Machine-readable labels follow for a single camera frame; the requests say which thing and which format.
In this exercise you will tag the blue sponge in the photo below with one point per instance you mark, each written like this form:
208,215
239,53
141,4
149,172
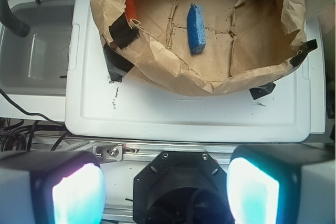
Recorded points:
195,29

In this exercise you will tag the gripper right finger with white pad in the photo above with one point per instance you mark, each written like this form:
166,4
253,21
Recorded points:
282,183

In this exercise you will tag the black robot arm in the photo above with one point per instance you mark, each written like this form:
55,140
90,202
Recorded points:
264,183

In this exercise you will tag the brown paper bag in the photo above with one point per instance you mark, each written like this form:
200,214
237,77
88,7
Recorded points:
249,43

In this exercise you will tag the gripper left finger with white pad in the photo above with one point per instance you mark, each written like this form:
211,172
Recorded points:
51,187

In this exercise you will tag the orange object in bag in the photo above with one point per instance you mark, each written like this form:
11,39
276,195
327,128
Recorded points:
130,10

